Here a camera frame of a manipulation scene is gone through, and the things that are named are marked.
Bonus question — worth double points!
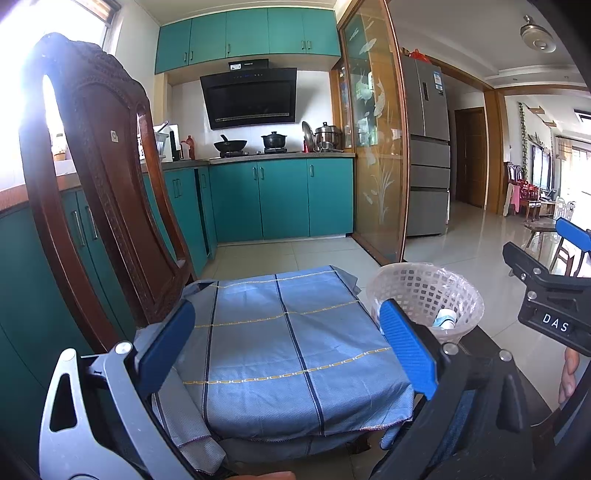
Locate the small wooden table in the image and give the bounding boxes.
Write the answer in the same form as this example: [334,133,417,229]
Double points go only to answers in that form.
[524,220,575,278]

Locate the steel stock pot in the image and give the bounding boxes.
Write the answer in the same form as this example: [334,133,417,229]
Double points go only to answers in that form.
[314,122,343,151]

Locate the white blue medicine box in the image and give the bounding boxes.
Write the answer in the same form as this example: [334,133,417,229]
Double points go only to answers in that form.
[431,309,458,331]

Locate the teal lower cabinets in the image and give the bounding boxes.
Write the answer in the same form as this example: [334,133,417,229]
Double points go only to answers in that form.
[209,157,356,241]
[0,167,218,416]

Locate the grey kitchen countertop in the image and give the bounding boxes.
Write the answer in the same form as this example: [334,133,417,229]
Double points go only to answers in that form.
[0,152,357,217]

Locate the green wall garland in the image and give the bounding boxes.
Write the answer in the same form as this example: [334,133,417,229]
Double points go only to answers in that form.
[518,102,528,175]

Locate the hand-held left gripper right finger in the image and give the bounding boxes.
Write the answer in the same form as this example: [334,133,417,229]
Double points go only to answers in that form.
[369,299,546,480]

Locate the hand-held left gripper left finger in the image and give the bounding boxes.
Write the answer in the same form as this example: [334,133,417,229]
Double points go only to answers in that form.
[39,299,232,480]

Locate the white kitchen appliance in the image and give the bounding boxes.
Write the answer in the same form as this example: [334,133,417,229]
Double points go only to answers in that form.
[154,121,181,162]

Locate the wooden room door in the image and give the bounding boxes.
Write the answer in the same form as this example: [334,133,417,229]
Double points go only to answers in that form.
[455,107,486,208]

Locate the teal cabinets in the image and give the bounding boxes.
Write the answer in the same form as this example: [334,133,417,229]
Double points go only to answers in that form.
[154,7,342,75]
[209,157,356,241]
[0,167,218,416]

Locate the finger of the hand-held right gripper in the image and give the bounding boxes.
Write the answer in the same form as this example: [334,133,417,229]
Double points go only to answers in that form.
[555,217,591,278]
[502,241,591,289]

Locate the silver refrigerator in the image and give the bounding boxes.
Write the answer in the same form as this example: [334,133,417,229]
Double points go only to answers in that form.
[401,56,451,237]

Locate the blue checked cloth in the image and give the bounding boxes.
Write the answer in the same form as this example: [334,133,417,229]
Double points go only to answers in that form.
[152,265,415,463]

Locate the wooden chairs with pink cloth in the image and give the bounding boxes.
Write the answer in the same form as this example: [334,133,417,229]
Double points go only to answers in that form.
[503,162,556,221]

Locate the teal upper cabinets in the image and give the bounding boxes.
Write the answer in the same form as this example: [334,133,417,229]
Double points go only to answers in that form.
[154,7,342,75]

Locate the gas stove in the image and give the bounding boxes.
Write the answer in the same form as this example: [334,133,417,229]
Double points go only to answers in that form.
[210,148,291,160]

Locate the black wok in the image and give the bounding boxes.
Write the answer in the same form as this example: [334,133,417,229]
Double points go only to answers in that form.
[213,135,247,155]

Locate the white plastic basket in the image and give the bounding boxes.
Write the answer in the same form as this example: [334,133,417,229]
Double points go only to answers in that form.
[366,262,485,343]

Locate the black range hood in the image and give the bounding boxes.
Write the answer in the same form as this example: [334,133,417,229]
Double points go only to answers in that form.
[200,59,297,131]

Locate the carved wooden chair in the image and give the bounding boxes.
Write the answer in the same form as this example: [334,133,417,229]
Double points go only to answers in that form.
[18,32,197,354]

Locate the clear plastic basket liner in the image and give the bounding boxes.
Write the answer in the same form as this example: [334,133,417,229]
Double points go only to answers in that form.
[429,264,485,341]

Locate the person's right hand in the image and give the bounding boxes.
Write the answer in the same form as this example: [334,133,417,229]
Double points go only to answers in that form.
[557,346,581,408]

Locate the glass sliding door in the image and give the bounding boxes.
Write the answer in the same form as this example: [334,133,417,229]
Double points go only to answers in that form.
[337,0,411,266]

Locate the person's left hand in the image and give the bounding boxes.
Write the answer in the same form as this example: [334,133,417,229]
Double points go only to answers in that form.
[229,471,297,480]

